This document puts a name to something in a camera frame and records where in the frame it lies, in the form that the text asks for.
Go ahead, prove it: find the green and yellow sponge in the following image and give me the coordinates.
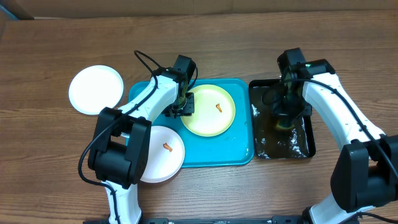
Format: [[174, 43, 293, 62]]
[[274, 119, 295, 131]]

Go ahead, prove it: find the pale yellow plate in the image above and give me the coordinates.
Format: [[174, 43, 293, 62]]
[[181, 84, 236, 137]]

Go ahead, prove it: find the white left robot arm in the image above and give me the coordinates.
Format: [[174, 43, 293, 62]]
[[78, 65, 198, 223]]

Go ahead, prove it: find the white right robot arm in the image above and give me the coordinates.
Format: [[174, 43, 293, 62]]
[[272, 58, 397, 223]]

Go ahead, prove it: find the black water tray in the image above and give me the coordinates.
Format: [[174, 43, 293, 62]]
[[249, 79, 316, 159]]

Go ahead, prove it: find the teal plastic tray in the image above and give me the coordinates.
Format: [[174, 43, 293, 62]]
[[127, 77, 255, 169]]

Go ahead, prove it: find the white plate with red stain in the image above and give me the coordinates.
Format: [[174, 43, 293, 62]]
[[126, 126, 185, 184]]

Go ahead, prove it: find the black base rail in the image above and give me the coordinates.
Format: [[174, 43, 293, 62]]
[[82, 214, 360, 224]]

